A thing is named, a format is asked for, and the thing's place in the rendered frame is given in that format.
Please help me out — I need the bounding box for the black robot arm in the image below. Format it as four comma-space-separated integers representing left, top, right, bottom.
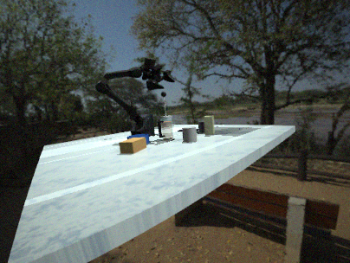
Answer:
95, 58, 162, 125

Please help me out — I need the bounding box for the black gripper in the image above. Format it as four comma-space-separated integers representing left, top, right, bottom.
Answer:
146, 70, 174, 91

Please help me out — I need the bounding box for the grey cylinder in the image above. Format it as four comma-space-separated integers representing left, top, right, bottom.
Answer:
182, 126, 198, 143
198, 121, 205, 133

